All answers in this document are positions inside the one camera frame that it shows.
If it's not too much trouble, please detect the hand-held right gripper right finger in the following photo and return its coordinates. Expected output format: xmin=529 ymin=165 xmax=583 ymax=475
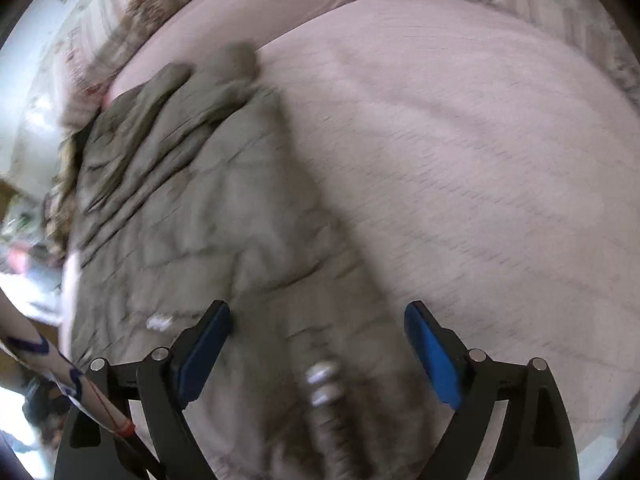
xmin=404 ymin=301 xmax=581 ymax=480

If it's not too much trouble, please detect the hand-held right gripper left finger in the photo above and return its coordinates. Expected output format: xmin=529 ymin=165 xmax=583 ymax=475
xmin=52 ymin=300 xmax=233 ymax=480

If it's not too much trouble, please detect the olive quilted hooded jacket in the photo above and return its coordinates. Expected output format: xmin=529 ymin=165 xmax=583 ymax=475
xmin=62 ymin=42 xmax=436 ymax=480

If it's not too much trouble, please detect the pink sofa bed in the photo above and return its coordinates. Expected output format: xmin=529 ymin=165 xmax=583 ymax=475
xmin=60 ymin=0 xmax=640 ymax=480

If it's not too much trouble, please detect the striped floral pillow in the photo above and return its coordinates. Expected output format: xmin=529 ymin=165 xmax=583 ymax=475
xmin=55 ymin=0 xmax=261 ymax=126

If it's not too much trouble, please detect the white printed cable sleeve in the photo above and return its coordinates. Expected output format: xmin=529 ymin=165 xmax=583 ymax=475
xmin=0 ymin=290 xmax=161 ymax=480

